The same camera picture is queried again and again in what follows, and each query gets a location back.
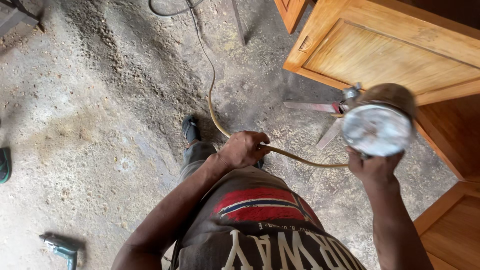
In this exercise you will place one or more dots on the green power drill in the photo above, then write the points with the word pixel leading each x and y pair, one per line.
pixel 62 247

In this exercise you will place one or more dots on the thin metal bar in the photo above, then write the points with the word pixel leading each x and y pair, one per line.
pixel 239 22

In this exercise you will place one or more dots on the reddish wooden plank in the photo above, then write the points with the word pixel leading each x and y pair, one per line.
pixel 311 107

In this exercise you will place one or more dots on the large varnished wooden cabinet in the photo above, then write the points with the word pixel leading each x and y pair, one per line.
pixel 393 48

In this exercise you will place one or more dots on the wooden cabinet door panel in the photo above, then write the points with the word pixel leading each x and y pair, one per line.
pixel 453 232

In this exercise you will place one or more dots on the small varnished wooden cabinet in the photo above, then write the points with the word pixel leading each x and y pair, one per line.
pixel 292 13

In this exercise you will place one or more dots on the person's left hand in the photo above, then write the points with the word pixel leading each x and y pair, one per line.
pixel 242 150

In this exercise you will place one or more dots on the person's right hand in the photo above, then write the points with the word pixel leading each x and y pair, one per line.
pixel 375 170

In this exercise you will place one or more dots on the spray gun with metal cup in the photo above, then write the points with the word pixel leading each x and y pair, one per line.
pixel 377 129

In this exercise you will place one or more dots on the black sandal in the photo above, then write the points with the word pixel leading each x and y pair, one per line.
pixel 190 127

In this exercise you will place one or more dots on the grey wooden frame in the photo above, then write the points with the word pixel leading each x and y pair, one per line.
pixel 15 15

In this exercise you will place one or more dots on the pale wooden plank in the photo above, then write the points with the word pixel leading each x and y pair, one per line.
pixel 330 134

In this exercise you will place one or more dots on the grey trousers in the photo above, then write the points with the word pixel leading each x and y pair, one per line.
pixel 197 155

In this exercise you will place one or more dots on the person's left fingers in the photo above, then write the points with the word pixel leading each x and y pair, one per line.
pixel 262 140

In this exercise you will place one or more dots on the green sandal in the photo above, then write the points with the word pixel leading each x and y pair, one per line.
pixel 4 165

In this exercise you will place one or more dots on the grey printed t-shirt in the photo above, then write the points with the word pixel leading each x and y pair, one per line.
pixel 258 232

